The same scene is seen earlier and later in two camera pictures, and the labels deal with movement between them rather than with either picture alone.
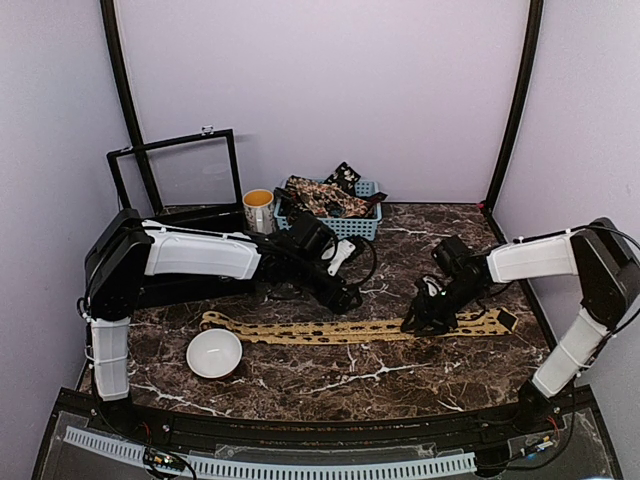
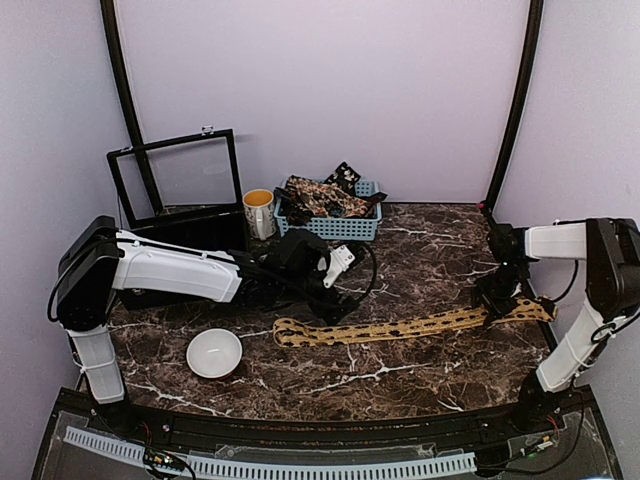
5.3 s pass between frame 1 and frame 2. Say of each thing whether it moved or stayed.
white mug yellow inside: stayed
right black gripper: moved
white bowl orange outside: stayed
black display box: stayed
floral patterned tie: stayed
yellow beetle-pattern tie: moved
